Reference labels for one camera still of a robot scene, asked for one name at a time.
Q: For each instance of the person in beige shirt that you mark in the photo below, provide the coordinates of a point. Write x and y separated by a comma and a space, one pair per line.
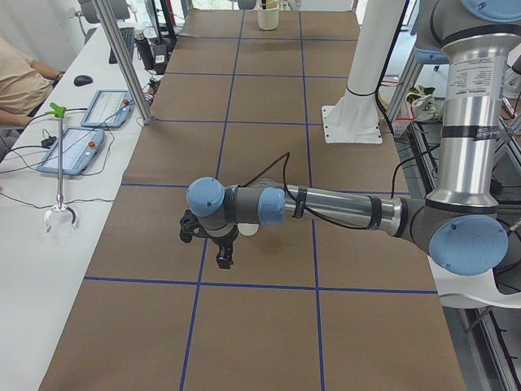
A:
25, 85

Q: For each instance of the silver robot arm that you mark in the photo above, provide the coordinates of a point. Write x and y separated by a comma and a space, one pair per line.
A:
456, 223

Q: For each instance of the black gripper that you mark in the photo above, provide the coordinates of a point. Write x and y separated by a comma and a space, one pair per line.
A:
226, 240

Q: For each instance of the black water bottle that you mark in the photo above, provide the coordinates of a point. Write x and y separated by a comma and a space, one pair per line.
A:
144, 51

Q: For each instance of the black computer mouse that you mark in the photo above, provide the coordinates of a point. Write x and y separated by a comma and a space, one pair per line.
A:
82, 80

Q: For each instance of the white chair seat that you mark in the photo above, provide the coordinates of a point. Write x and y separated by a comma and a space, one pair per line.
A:
470, 292

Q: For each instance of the white camera pole with base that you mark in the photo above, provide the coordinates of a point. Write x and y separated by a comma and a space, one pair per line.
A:
355, 119

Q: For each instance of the blue teach pendant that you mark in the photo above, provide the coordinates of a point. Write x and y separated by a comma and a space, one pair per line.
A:
80, 145
108, 109

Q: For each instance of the aluminium frame post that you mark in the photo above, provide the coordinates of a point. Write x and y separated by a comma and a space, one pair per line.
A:
116, 42

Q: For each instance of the far blue teach pendant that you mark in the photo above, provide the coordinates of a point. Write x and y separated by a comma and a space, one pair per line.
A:
108, 109

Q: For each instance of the near blue teach pendant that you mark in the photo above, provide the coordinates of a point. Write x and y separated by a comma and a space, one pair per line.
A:
80, 145

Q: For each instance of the white plastic bag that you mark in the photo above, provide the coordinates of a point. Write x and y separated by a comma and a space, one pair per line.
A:
423, 104

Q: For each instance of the silver reacher grabber green handle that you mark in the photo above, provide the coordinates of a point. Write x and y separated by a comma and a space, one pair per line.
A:
60, 207

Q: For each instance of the white plastic cup with handle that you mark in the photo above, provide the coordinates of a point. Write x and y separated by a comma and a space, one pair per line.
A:
248, 229

